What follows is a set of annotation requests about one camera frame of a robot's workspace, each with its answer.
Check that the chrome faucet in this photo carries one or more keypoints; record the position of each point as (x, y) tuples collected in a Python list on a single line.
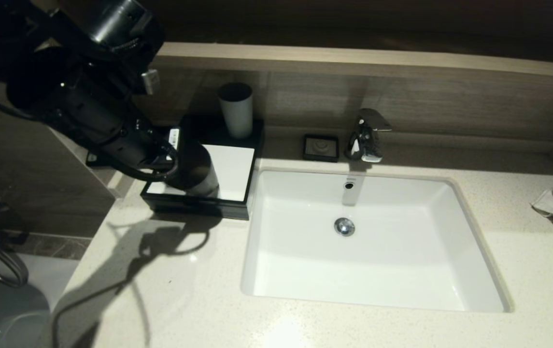
[(368, 140)]

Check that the white ribbed mat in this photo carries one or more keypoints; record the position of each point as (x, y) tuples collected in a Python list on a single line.
[(235, 169)]

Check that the grey toilet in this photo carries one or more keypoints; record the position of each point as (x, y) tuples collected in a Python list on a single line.
[(10, 324)]

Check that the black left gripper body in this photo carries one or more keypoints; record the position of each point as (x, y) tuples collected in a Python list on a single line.
[(163, 145)]

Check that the grey cup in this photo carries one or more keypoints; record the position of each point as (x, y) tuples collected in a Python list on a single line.
[(235, 116)]

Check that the black plastic tray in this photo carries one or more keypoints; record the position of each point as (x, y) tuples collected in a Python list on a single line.
[(208, 210)]

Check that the black amenity tray with drawer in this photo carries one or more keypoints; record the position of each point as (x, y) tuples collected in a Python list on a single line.
[(218, 128)]

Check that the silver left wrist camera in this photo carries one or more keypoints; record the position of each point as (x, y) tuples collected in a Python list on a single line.
[(150, 81)]

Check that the chrome drain plug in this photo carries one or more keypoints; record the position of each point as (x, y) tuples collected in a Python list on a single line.
[(344, 227)]

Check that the black soap dish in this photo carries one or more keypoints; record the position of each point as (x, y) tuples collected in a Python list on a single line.
[(320, 147)]

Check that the white sink basin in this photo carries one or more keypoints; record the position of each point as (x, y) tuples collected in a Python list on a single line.
[(402, 251)]

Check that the wooden wall shelf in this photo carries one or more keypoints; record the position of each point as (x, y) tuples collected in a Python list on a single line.
[(353, 60)]

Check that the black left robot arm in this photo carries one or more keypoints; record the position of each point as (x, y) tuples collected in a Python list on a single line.
[(73, 87)]

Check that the round black dish metal centre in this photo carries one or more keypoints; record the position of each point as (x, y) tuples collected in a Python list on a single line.
[(196, 169)]

